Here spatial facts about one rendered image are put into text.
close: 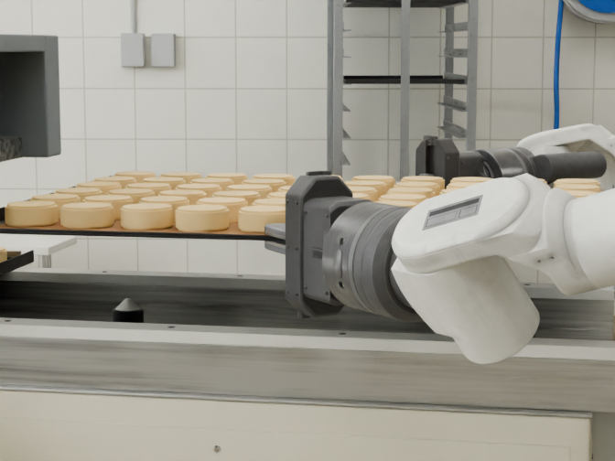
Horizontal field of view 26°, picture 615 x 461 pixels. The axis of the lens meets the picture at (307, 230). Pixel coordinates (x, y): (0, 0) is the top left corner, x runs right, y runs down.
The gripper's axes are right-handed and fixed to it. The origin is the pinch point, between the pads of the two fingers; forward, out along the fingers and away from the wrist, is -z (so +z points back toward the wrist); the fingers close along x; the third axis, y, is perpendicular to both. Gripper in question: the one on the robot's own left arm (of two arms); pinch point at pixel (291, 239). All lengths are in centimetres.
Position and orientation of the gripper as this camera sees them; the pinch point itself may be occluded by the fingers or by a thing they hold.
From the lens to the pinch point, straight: 117.5
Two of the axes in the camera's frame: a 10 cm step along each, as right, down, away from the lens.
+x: 0.0, -9.9, -1.4
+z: 5.6, 1.1, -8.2
